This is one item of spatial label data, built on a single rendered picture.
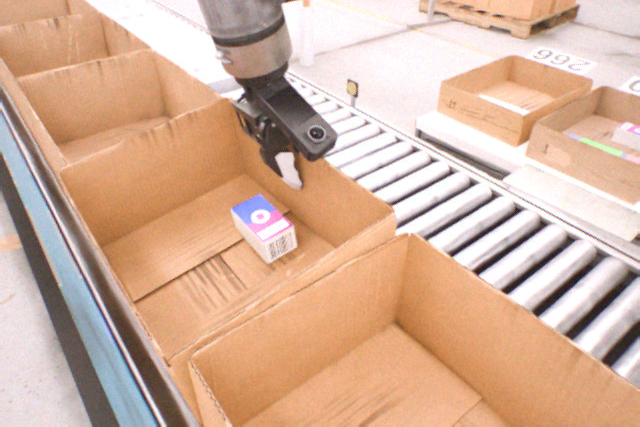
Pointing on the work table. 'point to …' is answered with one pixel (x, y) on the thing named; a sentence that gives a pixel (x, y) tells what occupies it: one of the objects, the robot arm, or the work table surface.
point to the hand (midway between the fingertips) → (303, 182)
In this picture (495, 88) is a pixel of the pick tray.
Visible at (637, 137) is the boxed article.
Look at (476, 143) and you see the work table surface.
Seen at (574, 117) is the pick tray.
